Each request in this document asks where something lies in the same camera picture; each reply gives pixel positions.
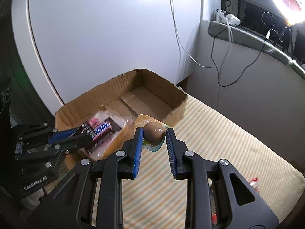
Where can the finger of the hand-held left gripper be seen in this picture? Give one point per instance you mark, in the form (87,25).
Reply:
(62,135)
(76,142)

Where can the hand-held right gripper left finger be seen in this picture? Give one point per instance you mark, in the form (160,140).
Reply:
(138,152)

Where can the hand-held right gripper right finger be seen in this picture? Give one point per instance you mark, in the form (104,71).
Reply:
(172,152)

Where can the brown egg packet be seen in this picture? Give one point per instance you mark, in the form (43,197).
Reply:
(154,132)

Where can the small brown chocolate bar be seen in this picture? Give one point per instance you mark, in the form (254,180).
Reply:
(102,130)

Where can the sliced bread bag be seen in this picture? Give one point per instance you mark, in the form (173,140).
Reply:
(102,116)

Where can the brown cardboard box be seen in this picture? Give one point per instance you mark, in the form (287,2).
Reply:
(147,95)

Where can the red-wrapped chocolate cake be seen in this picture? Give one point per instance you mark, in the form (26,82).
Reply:
(254,183)

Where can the striped blanket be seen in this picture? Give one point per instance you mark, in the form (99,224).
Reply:
(214,133)

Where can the white cabinet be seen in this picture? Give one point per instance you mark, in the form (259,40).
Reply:
(107,28)

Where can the white power strip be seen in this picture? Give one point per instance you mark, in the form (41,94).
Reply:
(232,18)

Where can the black tripod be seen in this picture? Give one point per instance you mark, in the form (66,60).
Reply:
(283,34)

